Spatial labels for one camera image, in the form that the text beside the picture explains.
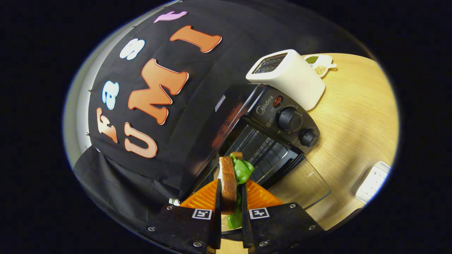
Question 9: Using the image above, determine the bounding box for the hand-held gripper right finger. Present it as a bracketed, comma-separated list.
[241, 179, 325, 254]

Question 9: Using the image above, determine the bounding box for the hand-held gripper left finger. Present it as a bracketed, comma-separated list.
[147, 178, 222, 254]

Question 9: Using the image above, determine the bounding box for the lettuce sandwich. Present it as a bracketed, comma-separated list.
[214, 152, 255, 230]

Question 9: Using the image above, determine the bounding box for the black toaster oven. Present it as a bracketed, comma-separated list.
[178, 84, 332, 210]

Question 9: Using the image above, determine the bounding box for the white food tray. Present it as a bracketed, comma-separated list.
[356, 161, 391, 204]

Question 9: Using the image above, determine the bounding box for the white pop-up toaster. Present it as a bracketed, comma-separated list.
[245, 49, 326, 111]

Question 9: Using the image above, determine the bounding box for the white divided bean dish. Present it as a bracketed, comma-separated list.
[303, 54, 337, 78]

